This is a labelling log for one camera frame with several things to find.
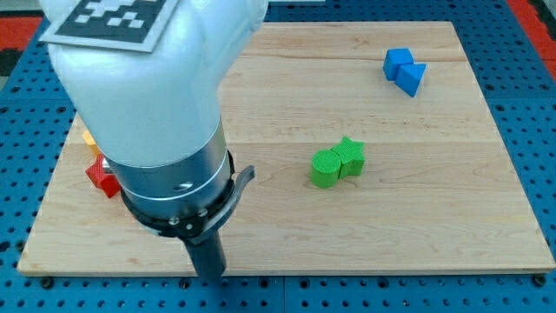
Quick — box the green star block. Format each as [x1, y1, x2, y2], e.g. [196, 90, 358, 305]
[331, 137, 366, 179]

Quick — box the green cylinder block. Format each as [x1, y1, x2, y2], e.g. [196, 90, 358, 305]
[310, 150, 341, 189]

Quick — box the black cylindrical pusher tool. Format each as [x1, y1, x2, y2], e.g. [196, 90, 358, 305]
[185, 232, 226, 279]

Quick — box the blue triangle block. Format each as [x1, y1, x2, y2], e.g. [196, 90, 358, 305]
[394, 63, 427, 97]

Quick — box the blue cube block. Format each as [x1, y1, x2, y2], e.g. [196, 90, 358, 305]
[382, 48, 414, 81]

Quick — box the black white fiducial marker tag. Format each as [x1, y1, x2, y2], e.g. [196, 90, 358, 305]
[41, 0, 178, 53]

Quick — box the wooden board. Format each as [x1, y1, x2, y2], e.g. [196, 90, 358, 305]
[17, 21, 556, 277]

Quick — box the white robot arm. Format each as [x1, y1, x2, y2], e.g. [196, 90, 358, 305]
[42, 0, 268, 219]

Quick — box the yellow block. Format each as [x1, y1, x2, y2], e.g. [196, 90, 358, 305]
[82, 130, 102, 157]

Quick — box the red star block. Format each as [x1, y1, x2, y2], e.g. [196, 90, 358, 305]
[85, 154, 121, 198]

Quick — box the black clamp ring with lever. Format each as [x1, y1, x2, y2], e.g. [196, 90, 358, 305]
[120, 150, 256, 239]

